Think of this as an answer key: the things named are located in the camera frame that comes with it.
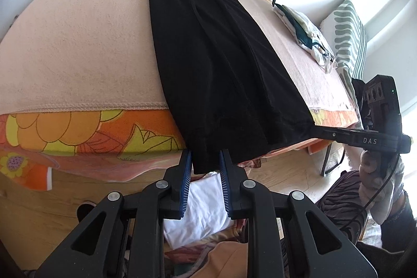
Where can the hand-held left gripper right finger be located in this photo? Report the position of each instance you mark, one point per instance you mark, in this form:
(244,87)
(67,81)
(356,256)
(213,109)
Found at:
(225,183)

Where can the person's right hand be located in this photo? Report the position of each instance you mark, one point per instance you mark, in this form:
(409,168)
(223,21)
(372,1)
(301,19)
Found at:
(379,196)

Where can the pink blanket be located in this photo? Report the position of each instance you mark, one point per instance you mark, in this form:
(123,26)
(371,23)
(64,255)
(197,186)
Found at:
(81,53)

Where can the pile of light clothes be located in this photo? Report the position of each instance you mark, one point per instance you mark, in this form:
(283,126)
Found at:
(303,27)

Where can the green striped pillow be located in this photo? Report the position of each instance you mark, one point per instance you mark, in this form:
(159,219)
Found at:
(350,33)

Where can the zebra print cloth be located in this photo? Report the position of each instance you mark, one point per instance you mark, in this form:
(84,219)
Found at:
(342,206)

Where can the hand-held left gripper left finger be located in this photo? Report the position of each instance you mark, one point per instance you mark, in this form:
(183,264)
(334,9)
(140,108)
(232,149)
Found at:
(185,182)

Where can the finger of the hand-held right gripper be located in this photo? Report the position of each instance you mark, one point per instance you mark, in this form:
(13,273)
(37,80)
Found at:
(352,135)

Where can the black pants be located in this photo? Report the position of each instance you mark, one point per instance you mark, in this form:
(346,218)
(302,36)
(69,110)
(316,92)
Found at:
(211,69)

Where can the white cloth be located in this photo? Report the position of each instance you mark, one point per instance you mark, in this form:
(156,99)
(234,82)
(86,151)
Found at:
(198,213)

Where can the beige cloth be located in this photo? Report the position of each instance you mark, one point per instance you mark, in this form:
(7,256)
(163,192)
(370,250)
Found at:
(224,260)

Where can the orange floral sheet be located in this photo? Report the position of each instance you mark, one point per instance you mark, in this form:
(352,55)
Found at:
(65,134)

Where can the black metal frame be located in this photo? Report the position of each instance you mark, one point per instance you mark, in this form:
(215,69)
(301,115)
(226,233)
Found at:
(326,160)

